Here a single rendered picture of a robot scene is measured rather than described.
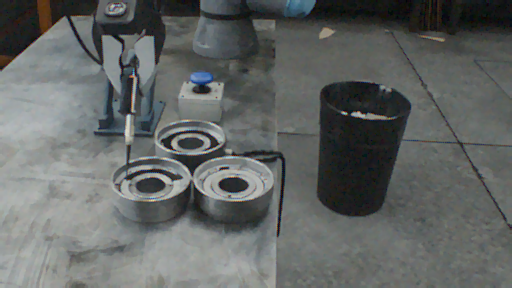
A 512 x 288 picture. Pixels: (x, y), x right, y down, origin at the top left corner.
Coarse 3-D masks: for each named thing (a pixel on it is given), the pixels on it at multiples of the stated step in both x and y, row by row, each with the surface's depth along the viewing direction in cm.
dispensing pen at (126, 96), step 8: (136, 56) 74; (136, 64) 73; (136, 72) 73; (128, 80) 72; (128, 88) 72; (120, 96) 72; (128, 96) 71; (120, 104) 71; (128, 104) 71; (120, 112) 72; (128, 112) 72; (128, 120) 73; (128, 128) 73; (128, 136) 73; (128, 144) 73; (128, 152) 73; (128, 160) 73
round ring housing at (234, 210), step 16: (224, 160) 75; (240, 160) 75; (256, 160) 74; (224, 176) 73; (240, 176) 73; (272, 176) 71; (224, 192) 70; (240, 192) 74; (272, 192) 70; (208, 208) 69; (224, 208) 67; (240, 208) 67; (256, 208) 68
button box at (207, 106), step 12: (192, 84) 96; (216, 84) 96; (180, 96) 92; (192, 96) 92; (204, 96) 92; (216, 96) 92; (180, 108) 92; (192, 108) 92; (204, 108) 92; (216, 108) 92; (180, 120) 94; (204, 120) 93; (216, 120) 93
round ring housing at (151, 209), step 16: (144, 160) 76; (160, 160) 76; (112, 176) 71; (144, 176) 74; (160, 176) 74; (112, 192) 70; (144, 192) 74; (160, 192) 70; (176, 192) 68; (128, 208) 68; (144, 208) 67; (160, 208) 68; (176, 208) 69
